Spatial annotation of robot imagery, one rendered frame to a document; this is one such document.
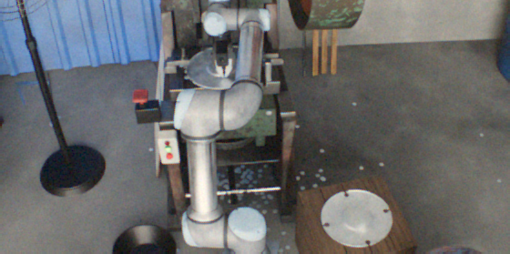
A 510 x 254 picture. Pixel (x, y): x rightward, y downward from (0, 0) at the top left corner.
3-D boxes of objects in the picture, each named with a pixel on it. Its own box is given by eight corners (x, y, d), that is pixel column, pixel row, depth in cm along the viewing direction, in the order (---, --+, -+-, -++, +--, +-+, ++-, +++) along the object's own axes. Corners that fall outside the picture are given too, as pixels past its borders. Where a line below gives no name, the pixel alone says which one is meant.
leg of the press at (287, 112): (304, 221, 247) (314, 65, 190) (280, 223, 247) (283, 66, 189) (279, 100, 318) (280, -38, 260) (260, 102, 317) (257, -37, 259)
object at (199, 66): (210, 99, 195) (210, 97, 194) (174, 64, 213) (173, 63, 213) (274, 70, 207) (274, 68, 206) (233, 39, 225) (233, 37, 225)
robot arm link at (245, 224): (265, 258, 168) (265, 234, 159) (224, 256, 169) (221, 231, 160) (267, 229, 177) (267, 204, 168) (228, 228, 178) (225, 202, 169)
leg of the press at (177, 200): (191, 230, 244) (165, 76, 186) (168, 232, 243) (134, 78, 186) (188, 107, 314) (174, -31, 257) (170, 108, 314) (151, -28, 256)
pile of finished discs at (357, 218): (402, 237, 195) (402, 236, 195) (333, 254, 191) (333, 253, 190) (376, 185, 217) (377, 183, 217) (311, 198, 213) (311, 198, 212)
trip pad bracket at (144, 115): (165, 143, 215) (158, 106, 202) (142, 145, 214) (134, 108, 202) (165, 133, 220) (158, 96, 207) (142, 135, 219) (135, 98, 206)
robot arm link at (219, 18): (235, 17, 171) (239, 1, 179) (201, 17, 171) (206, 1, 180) (236, 37, 176) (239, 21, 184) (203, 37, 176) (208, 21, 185)
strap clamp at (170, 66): (203, 70, 222) (200, 50, 215) (163, 74, 221) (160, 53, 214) (202, 62, 226) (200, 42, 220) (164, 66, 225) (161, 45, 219)
